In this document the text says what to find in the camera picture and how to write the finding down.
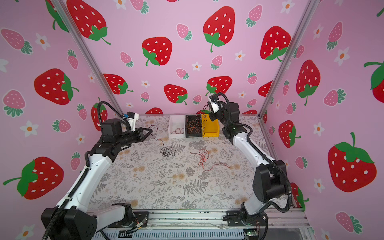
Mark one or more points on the aluminium right corner post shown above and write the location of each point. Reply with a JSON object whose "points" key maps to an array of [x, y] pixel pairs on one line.
{"points": [[296, 38]]}

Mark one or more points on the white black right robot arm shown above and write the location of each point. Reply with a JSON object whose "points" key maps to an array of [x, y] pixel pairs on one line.
{"points": [[271, 185]]}

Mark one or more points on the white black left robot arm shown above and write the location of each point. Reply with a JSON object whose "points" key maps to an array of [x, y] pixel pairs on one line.
{"points": [[69, 219]]}

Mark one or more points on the black plastic storage bin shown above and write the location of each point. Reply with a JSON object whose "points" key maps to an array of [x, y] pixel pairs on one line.
{"points": [[194, 128]]}

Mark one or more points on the white translucent storage bin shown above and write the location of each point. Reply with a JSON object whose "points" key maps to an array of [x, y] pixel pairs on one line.
{"points": [[177, 126]]}

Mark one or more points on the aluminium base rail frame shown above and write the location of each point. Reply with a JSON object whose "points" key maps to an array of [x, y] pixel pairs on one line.
{"points": [[199, 224]]}

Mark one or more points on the aluminium corner post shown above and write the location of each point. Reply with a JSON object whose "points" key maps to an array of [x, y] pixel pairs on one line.
{"points": [[79, 40], [296, 38]]}

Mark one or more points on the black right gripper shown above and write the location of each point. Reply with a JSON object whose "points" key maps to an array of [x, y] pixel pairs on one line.
{"points": [[213, 116]]}

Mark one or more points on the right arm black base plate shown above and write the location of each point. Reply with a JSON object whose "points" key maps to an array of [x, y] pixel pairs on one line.
{"points": [[240, 218]]}

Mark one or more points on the aluminium left corner post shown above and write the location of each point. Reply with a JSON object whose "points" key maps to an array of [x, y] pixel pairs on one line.
{"points": [[79, 40]]}

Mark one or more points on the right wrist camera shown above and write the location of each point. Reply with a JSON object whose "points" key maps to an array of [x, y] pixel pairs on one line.
{"points": [[214, 103]]}

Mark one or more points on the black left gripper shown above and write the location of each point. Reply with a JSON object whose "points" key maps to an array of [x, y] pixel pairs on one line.
{"points": [[138, 133]]}

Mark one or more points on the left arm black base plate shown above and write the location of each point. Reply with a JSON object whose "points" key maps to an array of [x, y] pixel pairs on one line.
{"points": [[133, 220]]}

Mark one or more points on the yellow plastic storage bin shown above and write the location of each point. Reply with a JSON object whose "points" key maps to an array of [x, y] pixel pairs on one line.
{"points": [[210, 128]]}

